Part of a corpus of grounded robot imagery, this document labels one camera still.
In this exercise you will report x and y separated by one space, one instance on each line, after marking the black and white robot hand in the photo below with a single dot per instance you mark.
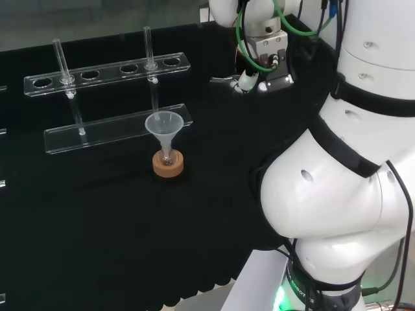
275 82

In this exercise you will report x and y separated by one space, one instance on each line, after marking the translucent plastic funnel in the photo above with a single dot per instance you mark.
163 124

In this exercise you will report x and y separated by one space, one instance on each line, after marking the glass round-bottom flask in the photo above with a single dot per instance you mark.
167 159

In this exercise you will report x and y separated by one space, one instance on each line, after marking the clear acrylic funnel stand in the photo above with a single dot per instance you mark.
107 131

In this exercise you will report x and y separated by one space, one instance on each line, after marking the black bench cloth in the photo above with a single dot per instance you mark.
97 210

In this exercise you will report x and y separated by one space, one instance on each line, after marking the grey metal base plate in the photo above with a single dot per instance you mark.
253 285

